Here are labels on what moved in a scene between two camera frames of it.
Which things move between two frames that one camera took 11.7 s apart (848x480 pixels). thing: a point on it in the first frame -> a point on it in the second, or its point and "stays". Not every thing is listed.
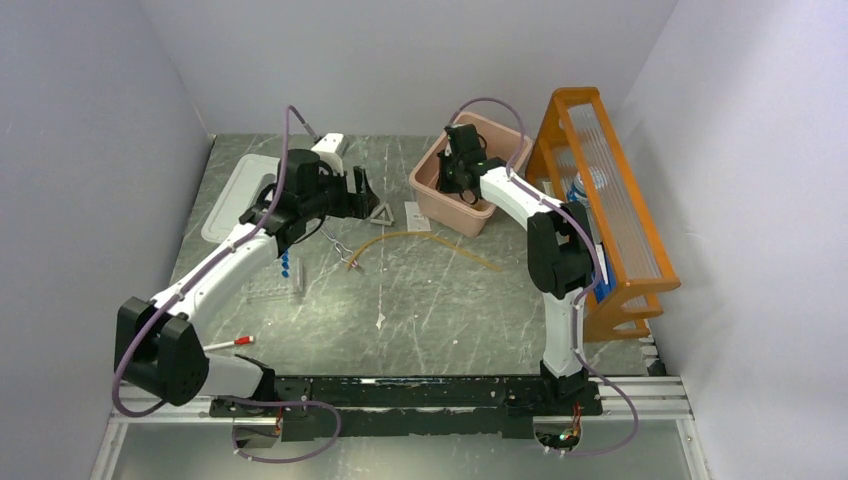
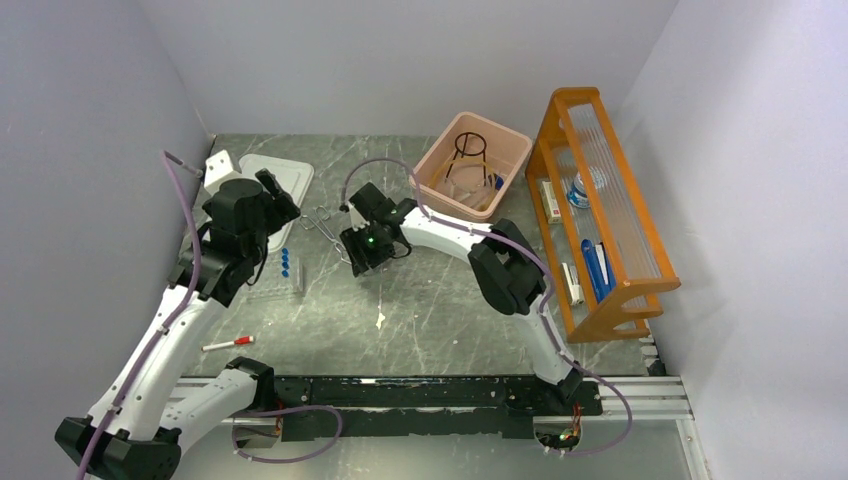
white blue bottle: (577, 192) stays
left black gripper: (353, 205) -> (279, 208)
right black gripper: (444, 186) -> (360, 258)
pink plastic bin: (502, 140) stays
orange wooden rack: (578, 158) stays
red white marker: (237, 341) stays
